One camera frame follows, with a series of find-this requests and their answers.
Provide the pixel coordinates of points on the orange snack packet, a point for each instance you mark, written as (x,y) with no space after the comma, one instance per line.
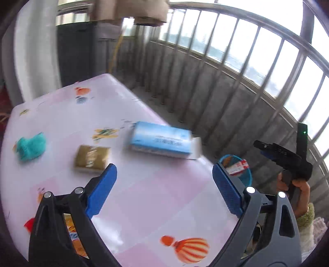
(73,238)

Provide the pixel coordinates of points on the fluffy pale garment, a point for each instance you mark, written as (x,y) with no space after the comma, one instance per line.
(317,231)

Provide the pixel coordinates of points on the gold packet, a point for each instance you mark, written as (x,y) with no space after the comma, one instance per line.
(91,158)

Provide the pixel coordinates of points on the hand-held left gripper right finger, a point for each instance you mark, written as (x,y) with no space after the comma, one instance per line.
(227,191)

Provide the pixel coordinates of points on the dark cabinet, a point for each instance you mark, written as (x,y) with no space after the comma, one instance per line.
(77,51)

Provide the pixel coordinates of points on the teal cloth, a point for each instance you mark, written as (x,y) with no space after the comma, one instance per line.
(32,147)

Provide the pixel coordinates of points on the grey hanging cloth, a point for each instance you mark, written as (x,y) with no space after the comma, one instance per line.
(108,30)

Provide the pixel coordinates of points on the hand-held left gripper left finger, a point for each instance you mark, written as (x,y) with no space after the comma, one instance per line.
(101,190)

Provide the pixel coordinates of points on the blue mesh wastebasket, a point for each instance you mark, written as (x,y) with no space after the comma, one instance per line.
(248,179)

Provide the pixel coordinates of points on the balloon print tablecloth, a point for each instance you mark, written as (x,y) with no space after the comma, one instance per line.
(154,195)

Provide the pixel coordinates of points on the blue and white carton box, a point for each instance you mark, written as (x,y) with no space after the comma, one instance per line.
(159,137)

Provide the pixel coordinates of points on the person's right hand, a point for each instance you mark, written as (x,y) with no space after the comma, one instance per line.
(303,192)

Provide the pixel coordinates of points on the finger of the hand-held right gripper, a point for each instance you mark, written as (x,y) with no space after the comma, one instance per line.
(280,154)

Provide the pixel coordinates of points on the metal balcony railing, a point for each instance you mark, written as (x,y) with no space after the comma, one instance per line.
(307,25)

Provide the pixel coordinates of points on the red and white snack bag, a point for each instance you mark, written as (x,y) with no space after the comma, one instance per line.
(237,166)

